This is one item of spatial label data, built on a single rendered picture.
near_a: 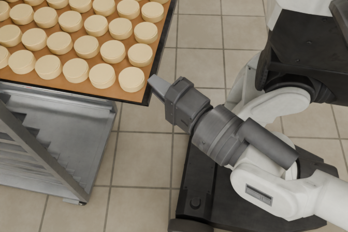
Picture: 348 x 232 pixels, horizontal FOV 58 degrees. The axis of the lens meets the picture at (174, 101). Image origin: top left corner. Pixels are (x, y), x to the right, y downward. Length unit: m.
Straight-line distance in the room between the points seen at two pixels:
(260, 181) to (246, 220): 0.95
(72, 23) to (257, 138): 0.46
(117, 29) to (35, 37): 0.17
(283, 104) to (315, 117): 1.18
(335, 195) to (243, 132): 0.15
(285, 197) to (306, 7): 0.27
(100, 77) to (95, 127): 1.00
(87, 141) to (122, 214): 0.39
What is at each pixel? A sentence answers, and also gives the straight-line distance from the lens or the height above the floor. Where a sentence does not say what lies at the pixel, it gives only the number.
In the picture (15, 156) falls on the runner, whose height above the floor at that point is 0.50.
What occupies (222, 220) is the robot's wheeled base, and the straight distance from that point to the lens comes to 1.42.
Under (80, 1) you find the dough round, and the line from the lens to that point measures 0.77.
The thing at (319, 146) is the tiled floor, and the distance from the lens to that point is 1.85.
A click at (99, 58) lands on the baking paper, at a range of 0.67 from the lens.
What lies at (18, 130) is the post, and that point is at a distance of 0.86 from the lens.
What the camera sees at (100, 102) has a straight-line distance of 1.57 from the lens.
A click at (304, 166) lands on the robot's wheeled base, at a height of 0.35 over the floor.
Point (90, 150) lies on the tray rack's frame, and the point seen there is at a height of 0.15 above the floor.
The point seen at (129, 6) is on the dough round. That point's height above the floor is 1.06.
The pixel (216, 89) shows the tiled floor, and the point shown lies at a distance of 1.87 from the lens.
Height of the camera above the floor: 1.56
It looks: 60 degrees down
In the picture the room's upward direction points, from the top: straight up
